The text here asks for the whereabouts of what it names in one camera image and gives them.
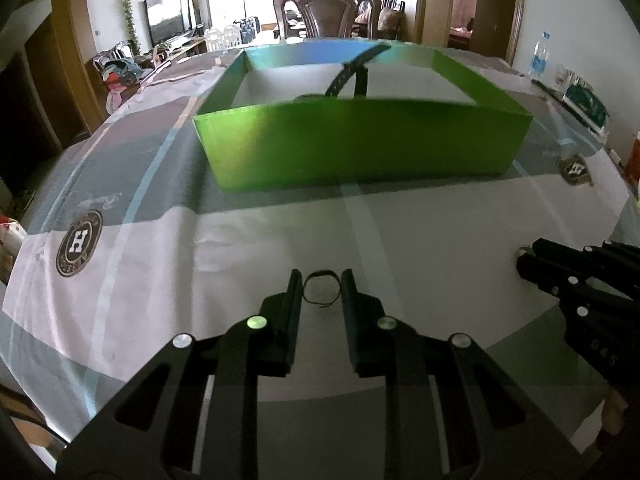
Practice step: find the flat screen television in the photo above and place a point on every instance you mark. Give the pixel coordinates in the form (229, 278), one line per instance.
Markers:
(167, 17)

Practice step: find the person's right hand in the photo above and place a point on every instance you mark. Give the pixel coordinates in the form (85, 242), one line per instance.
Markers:
(614, 415)

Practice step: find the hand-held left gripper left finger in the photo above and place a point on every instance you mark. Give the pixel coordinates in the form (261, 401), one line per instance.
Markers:
(292, 320)

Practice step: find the grey and white tablecloth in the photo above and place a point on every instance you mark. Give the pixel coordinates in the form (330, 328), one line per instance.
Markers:
(165, 260)

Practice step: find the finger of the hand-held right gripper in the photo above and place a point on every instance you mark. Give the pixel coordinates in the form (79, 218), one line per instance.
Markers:
(565, 252)
(542, 272)

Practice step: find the clear water bottle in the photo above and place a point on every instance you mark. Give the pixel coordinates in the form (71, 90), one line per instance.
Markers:
(539, 62)

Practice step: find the green packet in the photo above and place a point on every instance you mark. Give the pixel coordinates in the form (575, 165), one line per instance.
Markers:
(587, 105)

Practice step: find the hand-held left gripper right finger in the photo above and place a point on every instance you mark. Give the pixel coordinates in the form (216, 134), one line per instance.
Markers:
(351, 320)

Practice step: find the green cardboard box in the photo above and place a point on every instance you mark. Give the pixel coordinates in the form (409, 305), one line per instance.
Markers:
(360, 145)

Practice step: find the pile of clothes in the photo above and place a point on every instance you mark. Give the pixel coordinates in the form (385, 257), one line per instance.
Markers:
(122, 75)

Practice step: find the orange box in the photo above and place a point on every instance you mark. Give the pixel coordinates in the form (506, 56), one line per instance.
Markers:
(634, 160)

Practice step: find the white plastic chairs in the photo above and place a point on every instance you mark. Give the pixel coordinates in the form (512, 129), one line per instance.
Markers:
(222, 37)

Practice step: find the green leaf garland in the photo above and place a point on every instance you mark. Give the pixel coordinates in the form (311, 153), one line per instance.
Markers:
(131, 20)

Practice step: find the wooden television cabinet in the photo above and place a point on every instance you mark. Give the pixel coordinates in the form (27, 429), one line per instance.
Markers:
(185, 47)

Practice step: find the dark wooden chair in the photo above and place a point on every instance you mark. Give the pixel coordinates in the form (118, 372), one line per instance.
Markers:
(327, 12)

